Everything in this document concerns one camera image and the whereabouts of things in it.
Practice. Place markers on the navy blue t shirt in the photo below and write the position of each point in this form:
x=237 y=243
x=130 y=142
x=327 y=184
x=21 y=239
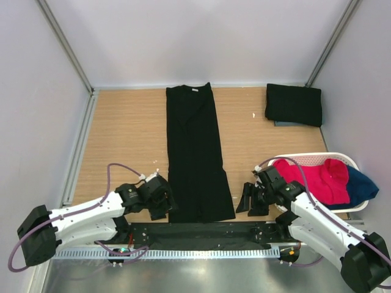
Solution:
x=360 y=188

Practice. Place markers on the folded black t shirt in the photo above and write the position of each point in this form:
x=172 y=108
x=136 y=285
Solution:
x=294 y=104

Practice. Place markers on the white laundry basket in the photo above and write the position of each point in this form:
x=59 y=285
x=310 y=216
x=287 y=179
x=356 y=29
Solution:
x=313 y=159

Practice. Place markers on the folded grey t shirt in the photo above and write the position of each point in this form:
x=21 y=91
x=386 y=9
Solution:
x=285 y=124

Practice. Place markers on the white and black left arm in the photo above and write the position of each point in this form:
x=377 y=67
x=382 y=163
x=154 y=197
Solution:
x=45 y=232

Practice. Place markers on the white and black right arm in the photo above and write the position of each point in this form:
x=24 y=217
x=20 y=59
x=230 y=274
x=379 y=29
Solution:
x=362 y=259

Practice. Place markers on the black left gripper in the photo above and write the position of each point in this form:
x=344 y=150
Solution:
x=168 y=204

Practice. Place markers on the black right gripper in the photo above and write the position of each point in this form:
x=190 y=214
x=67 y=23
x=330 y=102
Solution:
x=250 y=189

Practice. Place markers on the white slotted cable duct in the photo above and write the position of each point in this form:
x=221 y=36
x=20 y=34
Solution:
x=100 y=253

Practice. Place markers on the red t shirt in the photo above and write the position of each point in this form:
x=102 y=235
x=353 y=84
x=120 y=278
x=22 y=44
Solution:
x=327 y=182

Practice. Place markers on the right aluminium frame post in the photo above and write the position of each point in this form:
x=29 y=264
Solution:
x=336 y=35

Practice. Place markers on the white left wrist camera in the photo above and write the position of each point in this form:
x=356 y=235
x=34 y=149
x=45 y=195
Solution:
x=149 y=175

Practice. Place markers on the black t shirt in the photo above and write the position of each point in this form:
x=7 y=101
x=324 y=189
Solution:
x=294 y=104
x=196 y=172

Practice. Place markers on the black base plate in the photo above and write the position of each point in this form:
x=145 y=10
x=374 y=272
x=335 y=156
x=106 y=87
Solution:
x=155 y=233

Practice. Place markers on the left aluminium frame post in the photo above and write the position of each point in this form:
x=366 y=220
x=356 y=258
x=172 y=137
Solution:
x=64 y=43

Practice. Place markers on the aluminium frame post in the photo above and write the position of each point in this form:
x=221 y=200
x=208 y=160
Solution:
x=64 y=43
x=336 y=35

